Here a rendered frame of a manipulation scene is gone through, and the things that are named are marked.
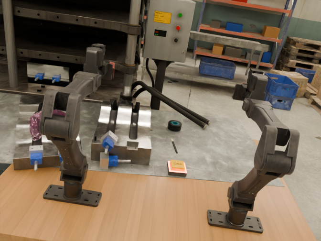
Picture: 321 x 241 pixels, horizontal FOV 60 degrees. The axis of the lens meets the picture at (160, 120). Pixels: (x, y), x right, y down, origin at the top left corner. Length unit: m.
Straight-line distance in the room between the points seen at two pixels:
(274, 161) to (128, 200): 0.55
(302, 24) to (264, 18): 0.92
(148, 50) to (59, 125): 1.27
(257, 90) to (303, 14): 7.11
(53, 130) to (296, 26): 7.62
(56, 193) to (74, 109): 0.42
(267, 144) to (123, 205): 0.56
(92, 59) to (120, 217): 0.56
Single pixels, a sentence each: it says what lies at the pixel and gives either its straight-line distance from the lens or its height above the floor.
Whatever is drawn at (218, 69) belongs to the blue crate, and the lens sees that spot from 4.97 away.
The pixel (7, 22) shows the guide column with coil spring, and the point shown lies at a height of 1.20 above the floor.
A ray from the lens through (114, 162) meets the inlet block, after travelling 1.21.
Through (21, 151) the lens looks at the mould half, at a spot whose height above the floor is 0.86.
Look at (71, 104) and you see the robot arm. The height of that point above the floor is 1.22.
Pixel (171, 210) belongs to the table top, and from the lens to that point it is 1.08.
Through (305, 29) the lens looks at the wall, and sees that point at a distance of 8.18.
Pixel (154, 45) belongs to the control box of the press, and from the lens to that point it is 1.94.
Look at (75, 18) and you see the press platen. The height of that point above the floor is 1.27.
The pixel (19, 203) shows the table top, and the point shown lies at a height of 0.80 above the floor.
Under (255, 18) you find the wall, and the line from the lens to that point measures 7.87.
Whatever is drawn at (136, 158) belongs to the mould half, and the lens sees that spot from 1.25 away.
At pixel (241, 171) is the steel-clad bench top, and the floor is 0.80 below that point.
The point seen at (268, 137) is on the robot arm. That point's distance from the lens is 0.79.
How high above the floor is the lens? 1.53
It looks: 26 degrees down
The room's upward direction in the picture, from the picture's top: 9 degrees clockwise
